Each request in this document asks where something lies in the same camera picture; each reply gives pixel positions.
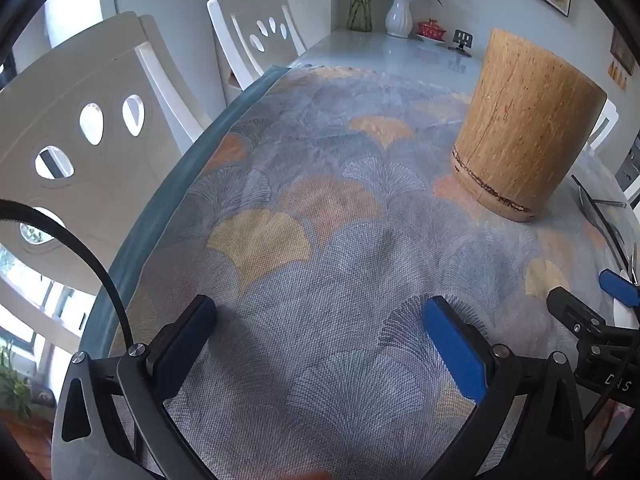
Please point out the white ribbed vase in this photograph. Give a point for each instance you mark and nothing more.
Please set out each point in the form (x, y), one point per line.
(398, 17)

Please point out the black phone stand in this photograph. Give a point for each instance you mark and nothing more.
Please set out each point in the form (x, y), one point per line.
(462, 39)

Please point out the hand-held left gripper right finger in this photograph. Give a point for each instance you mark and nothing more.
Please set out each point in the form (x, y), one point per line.
(455, 355)

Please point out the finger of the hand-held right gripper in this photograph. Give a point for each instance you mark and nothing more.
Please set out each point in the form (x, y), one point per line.
(575, 310)
(619, 287)

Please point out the green potted plant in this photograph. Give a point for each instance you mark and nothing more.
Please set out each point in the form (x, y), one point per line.
(15, 390)

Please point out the small framed wall picture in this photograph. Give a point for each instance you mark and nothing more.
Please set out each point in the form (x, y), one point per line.
(622, 52)

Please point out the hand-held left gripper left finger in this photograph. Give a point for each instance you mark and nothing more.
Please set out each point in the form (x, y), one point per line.
(185, 345)

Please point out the red lidded tea bowl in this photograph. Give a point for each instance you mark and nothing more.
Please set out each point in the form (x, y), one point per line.
(431, 30)

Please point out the fan-patterned grey tablecloth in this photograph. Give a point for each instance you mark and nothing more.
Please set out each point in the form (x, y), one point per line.
(325, 260)

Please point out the round wooden utensil holder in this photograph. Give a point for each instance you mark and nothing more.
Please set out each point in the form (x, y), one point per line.
(525, 125)

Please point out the grey drawer cabinet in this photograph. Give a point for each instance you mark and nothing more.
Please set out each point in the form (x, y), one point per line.
(630, 170)

